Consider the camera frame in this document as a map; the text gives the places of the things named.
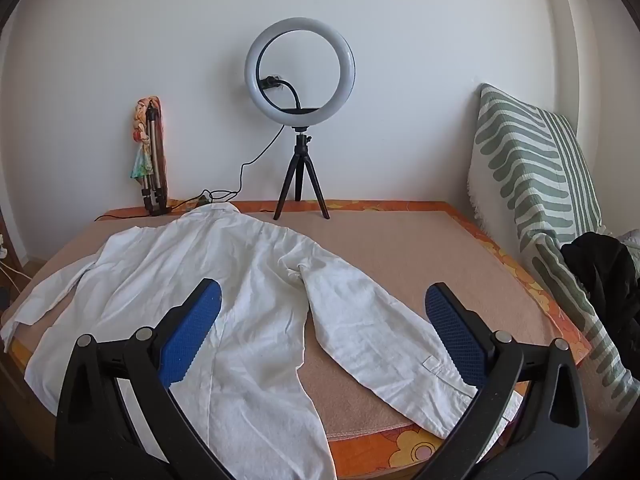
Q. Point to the black garment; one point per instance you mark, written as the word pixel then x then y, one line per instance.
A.
pixel 600 270

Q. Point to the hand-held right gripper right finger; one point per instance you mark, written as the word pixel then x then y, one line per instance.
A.
pixel 452 330

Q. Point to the folded metal tripod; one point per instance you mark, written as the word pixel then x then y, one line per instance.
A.
pixel 156 160

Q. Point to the black mini tripod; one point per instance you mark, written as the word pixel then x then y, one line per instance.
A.
pixel 300 152

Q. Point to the green striped white blanket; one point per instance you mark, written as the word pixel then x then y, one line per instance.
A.
pixel 525 160

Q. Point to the white shirt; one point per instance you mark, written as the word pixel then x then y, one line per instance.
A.
pixel 250 285

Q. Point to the colourful scarf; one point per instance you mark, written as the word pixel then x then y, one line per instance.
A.
pixel 141 135

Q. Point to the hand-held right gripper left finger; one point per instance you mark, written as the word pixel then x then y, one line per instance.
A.
pixel 192 330

